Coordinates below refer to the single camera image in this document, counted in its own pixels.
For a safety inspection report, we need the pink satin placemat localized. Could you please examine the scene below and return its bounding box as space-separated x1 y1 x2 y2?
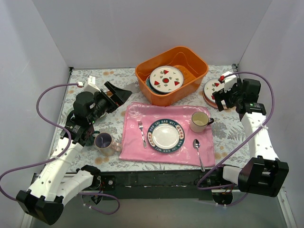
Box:
119 102 215 167

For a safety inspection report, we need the pink bottom plate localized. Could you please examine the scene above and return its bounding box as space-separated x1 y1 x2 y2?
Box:
203 94 235 110

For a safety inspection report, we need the pink purple ceramic mug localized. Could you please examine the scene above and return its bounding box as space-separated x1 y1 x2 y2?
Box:
94 133 123 157

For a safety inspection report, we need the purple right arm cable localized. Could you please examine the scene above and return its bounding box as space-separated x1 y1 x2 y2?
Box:
196 72 276 207

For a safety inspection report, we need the orange plastic bin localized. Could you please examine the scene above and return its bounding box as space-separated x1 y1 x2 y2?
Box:
135 46 209 106

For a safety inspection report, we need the silver fork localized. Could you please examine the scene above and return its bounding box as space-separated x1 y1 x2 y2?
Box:
138 121 147 148

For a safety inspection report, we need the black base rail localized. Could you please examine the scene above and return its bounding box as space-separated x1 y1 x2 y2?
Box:
30 166 283 202

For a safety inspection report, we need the green rectangular ceramic plate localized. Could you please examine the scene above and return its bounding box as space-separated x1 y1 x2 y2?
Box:
66 108 106 120

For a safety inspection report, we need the beige enamel mug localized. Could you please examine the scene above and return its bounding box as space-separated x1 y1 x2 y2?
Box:
190 112 214 133

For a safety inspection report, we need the white watermelon pattern plate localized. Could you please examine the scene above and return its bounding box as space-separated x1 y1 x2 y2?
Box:
150 66 184 94

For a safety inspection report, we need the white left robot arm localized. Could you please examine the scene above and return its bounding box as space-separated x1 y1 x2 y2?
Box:
16 82 132 225

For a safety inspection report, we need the green rimmed white plate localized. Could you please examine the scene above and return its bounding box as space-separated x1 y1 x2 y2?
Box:
147 119 185 154

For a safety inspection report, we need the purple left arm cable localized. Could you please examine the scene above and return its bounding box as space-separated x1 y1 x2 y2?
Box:
0 83 121 216

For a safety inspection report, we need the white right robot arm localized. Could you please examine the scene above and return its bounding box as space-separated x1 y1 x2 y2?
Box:
212 75 289 197

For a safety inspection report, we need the dark red cream plate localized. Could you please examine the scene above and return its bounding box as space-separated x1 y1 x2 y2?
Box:
145 76 165 95

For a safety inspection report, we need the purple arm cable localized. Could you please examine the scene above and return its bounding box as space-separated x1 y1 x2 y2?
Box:
196 72 276 207
0 83 121 216

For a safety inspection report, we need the wooden handled metal spatula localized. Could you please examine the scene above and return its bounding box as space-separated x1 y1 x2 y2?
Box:
123 83 139 94

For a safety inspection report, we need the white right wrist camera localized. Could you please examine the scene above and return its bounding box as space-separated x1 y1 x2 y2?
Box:
218 71 237 93

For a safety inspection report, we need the silver spoon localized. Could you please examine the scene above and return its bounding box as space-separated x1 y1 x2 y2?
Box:
193 139 205 172

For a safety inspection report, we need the dark green mug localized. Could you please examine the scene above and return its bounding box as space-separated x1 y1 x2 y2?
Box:
85 131 100 146

